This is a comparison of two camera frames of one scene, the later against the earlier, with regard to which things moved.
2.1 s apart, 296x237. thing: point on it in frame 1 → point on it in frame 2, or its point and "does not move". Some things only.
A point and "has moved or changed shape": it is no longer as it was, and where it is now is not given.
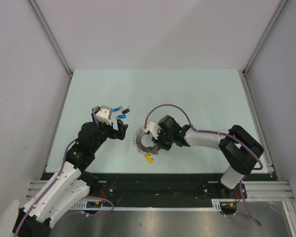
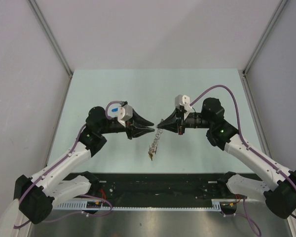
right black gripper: x=159 y=141 → x=175 y=121
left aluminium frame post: x=52 y=37 does not move
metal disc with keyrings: x=137 y=142 has moved or changed shape
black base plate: x=126 y=186 does not move
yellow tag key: x=149 y=158 → x=152 y=150
